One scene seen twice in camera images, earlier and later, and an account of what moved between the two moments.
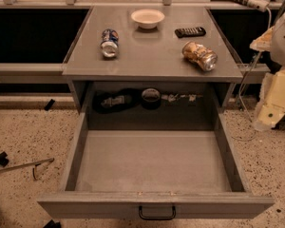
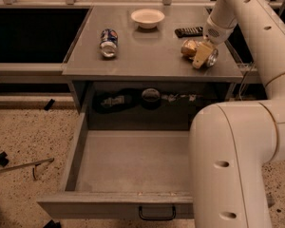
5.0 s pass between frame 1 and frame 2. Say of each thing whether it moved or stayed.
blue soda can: stayed
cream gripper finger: moved
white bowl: stayed
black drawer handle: stayed
